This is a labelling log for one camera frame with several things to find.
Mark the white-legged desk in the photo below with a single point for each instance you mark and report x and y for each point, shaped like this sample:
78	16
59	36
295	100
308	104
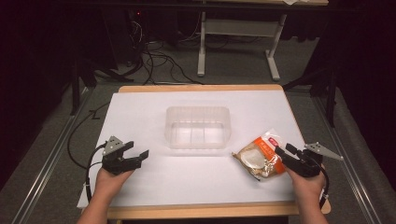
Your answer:
238	28

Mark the metal floor rail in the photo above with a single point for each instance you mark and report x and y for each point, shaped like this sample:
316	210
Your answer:
345	161
46	161

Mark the person's left hand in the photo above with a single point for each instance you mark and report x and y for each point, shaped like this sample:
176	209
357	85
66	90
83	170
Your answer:
109	182

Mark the orange packaged bread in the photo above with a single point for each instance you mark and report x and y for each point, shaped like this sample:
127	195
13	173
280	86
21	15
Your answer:
260	157

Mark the black metal stand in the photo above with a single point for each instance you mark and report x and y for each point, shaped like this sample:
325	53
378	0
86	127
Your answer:
330	93

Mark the dark computer tower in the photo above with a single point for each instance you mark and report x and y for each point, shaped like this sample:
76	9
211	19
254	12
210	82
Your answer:
134	34

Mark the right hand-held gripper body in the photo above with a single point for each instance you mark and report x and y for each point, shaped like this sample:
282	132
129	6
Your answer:
306	163

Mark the person's right hand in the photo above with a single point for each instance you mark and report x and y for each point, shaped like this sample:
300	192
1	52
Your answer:
306	186

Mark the clear plastic container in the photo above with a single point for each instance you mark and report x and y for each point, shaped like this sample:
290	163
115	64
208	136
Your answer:
197	129

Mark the white table sheet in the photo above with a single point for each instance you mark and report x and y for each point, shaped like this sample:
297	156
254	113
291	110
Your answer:
186	180

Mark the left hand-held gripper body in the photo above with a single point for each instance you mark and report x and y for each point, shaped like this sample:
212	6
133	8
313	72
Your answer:
116	163

